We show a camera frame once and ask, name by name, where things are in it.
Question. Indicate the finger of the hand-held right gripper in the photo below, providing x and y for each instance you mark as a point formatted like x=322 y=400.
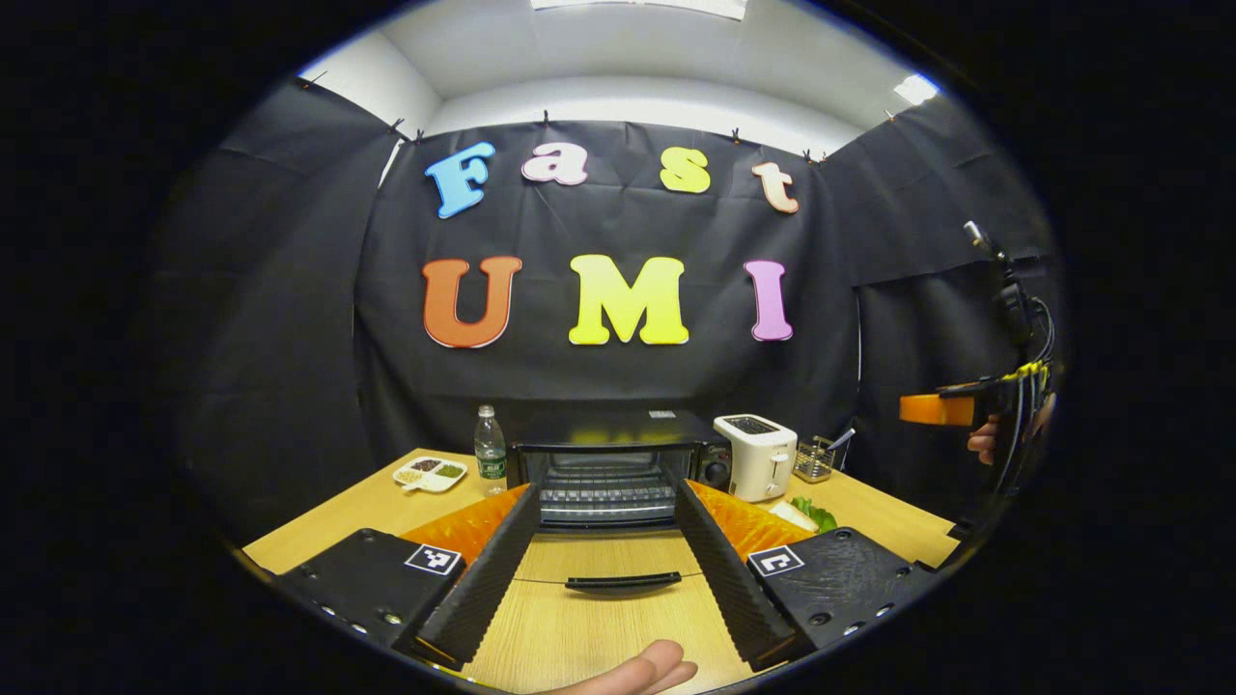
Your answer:
x=932 y=409

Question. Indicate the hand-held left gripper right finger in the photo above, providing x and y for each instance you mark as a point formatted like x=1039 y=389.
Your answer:
x=724 y=579

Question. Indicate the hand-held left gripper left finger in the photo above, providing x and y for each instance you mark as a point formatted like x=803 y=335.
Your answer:
x=488 y=579

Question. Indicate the lettuce sandwich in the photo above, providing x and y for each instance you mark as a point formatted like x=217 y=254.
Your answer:
x=816 y=516

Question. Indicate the black electric oven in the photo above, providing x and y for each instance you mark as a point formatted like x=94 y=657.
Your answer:
x=618 y=434

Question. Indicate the striped straw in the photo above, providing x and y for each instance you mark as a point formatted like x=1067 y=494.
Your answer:
x=842 y=439

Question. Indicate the white divided seasoning dish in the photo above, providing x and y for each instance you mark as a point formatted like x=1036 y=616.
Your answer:
x=430 y=473

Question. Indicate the white toaster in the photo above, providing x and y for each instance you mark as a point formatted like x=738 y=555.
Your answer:
x=758 y=458

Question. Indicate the clear water bottle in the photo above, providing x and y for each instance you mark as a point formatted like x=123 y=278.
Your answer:
x=490 y=454

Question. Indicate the small ceiling light panel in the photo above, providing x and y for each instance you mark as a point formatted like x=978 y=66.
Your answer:
x=915 y=89

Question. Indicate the large ceiling light panel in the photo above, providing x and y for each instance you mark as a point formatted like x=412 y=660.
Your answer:
x=642 y=8

